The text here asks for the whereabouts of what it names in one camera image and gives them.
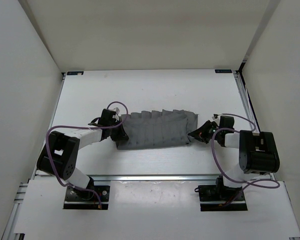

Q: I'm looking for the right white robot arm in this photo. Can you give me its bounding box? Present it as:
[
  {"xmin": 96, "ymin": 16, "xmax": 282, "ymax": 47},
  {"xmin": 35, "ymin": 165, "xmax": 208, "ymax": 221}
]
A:
[{"xmin": 188, "ymin": 113, "xmax": 280, "ymax": 200}]

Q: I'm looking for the blue corner label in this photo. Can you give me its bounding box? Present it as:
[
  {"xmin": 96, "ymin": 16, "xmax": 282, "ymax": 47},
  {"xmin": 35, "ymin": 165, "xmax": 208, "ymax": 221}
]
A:
[
  {"xmin": 215, "ymin": 69, "xmax": 232, "ymax": 74},
  {"xmin": 67, "ymin": 71, "xmax": 84, "ymax": 76}
]

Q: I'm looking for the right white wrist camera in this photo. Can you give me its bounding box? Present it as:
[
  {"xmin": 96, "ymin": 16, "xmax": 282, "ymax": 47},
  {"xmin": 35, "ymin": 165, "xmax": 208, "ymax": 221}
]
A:
[{"xmin": 212, "ymin": 114, "xmax": 220, "ymax": 125}]

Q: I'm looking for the left blue corner label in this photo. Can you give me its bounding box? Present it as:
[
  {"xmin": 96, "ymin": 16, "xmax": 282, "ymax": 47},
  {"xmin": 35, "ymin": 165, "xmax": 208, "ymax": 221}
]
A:
[{"xmin": 67, "ymin": 71, "xmax": 84, "ymax": 76}]

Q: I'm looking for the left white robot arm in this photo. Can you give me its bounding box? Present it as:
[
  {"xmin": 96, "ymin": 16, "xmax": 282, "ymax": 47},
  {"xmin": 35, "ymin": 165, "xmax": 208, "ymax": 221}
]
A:
[{"xmin": 37, "ymin": 107, "xmax": 128, "ymax": 200}]

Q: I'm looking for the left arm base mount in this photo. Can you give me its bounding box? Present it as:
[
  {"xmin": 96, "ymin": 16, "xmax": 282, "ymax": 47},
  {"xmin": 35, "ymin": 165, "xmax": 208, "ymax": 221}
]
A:
[{"xmin": 63, "ymin": 185, "xmax": 110, "ymax": 210}]

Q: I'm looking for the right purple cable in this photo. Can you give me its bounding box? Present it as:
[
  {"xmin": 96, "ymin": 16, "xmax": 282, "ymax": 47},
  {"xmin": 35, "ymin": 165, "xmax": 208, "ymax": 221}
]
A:
[{"xmin": 211, "ymin": 113, "xmax": 281, "ymax": 207}]

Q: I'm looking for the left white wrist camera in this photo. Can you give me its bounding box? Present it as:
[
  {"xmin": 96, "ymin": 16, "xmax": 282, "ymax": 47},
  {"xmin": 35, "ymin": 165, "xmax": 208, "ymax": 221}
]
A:
[{"xmin": 111, "ymin": 107, "xmax": 120, "ymax": 121}]

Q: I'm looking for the aluminium table frame rail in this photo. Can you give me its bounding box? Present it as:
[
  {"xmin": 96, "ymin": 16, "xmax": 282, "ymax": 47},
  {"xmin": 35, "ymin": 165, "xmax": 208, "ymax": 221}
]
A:
[{"xmin": 233, "ymin": 70, "xmax": 276, "ymax": 181}]

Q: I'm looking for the right blue corner label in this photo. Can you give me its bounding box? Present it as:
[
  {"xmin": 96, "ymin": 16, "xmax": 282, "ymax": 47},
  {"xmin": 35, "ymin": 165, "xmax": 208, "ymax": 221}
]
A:
[{"xmin": 215, "ymin": 69, "xmax": 232, "ymax": 74}]

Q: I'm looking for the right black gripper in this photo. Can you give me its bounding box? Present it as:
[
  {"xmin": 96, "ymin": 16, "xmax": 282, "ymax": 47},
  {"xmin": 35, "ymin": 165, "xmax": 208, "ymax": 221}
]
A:
[{"xmin": 188, "ymin": 120, "xmax": 222, "ymax": 144}]

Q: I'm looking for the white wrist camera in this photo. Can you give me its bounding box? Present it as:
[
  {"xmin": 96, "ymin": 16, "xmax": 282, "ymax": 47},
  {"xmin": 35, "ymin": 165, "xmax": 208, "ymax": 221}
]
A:
[
  {"xmin": 212, "ymin": 114, "xmax": 220, "ymax": 125},
  {"xmin": 111, "ymin": 107, "xmax": 120, "ymax": 121}
]

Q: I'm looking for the grey pleated skirt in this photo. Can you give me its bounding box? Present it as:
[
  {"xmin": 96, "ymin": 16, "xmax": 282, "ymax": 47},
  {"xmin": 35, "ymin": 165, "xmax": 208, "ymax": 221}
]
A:
[{"xmin": 116, "ymin": 109, "xmax": 198, "ymax": 151}]

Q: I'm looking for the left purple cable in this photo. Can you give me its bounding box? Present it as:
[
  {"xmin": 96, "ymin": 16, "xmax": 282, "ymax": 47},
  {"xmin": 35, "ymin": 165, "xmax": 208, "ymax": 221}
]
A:
[{"xmin": 46, "ymin": 101, "xmax": 130, "ymax": 210}]

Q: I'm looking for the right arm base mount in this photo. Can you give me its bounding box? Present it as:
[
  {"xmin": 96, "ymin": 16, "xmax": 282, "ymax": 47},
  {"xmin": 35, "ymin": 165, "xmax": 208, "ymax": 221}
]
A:
[{"xmin": 194, "ymin": 185, "xmax": 248, "ymax": 212}]

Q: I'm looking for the purple cable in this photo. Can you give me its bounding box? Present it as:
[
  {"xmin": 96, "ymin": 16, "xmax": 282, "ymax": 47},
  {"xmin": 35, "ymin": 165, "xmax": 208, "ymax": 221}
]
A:
[
  {"xmin": 46, "ymin": 101, "xmax": 130, "ymax": 210},
  {"xmin": 211, "ymin": 113, "xmax": 281, "ymax": 207}
]

